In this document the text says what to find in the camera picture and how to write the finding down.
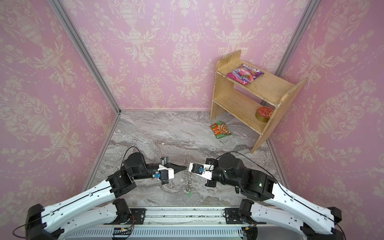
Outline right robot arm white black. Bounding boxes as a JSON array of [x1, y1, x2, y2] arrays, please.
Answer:
[[189, 152, 346, 240]]

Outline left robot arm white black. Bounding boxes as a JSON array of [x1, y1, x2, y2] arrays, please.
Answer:
[[21, 152, 186, 240]]

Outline green orange snack packet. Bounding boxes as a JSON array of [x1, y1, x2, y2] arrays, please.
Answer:
[[210, 121, 232, 139]]

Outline red round tin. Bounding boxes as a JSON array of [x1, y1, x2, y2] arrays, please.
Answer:
[[255, 107, 274, 123]]

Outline wooden shelf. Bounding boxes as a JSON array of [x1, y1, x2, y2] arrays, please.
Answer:
[[211, 51, 307, 153]]

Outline pink snack bag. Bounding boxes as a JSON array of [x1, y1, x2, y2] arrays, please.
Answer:
[[227, 64, 264, 86]]

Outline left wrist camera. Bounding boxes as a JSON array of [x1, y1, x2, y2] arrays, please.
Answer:
[[154, 168, 175, 185]]

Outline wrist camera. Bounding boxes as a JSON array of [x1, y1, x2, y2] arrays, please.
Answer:
[[188, 163, 215, 181], [154, 168, 175, 185]]

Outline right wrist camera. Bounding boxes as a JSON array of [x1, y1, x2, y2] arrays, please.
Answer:
[[188, 163, 215, 181]]

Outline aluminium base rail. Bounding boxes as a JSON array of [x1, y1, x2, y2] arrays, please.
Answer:
[[68, 206, 303, 240]]

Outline aluminium corner post left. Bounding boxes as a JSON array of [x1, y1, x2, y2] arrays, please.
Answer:
[[48, 0, 121, 115]]

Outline aluminium corner post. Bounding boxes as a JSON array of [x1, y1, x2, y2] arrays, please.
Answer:
[[48, 0, 121, 115], [276, 0, 321, 77]]

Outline aluminium corner post right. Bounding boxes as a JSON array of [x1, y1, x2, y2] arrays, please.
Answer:
[[276, 0, 321, 77]]

